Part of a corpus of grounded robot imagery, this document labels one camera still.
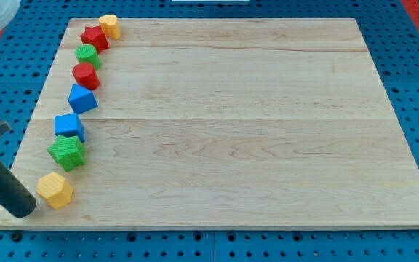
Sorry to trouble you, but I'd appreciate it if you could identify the blue triangle block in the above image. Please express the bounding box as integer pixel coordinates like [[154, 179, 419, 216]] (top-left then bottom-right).
[[68, 84, 98, 114]]

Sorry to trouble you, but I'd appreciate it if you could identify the green star block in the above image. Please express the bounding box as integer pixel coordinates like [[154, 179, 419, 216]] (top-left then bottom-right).
[[47, 135, 86, 172]]

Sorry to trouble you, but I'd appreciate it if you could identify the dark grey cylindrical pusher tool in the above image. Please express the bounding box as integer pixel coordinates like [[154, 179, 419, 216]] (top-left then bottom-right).
[[0, 161, 36, 218]]

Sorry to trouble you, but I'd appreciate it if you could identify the light wooden board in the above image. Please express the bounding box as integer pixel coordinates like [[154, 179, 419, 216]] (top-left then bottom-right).
[[0, 18, 419, 231]]

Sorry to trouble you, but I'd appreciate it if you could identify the red cylinder block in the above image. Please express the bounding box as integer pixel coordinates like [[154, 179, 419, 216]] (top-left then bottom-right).
[[72, 63, 100, 90]]

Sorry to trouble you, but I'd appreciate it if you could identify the yellow hexagon block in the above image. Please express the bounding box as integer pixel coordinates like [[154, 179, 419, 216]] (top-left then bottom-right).
[[36, 172, 73, 209]]

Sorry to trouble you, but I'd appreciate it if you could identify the green cylinder block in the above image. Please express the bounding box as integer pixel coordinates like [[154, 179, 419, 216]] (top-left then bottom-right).
[[75, 44, 101, 70]]

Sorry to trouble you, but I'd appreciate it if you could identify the yellow heart block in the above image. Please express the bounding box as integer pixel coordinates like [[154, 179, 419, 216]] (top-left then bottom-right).
[[98, 14, 121, 40]]

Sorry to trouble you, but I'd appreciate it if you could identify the red star block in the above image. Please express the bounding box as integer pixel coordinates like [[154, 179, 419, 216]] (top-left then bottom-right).
[[80, 25, 109, 53]]

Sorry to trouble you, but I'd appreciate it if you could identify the blue cube block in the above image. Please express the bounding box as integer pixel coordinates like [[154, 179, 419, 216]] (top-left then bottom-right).
[[54, 113, 85, 143]]

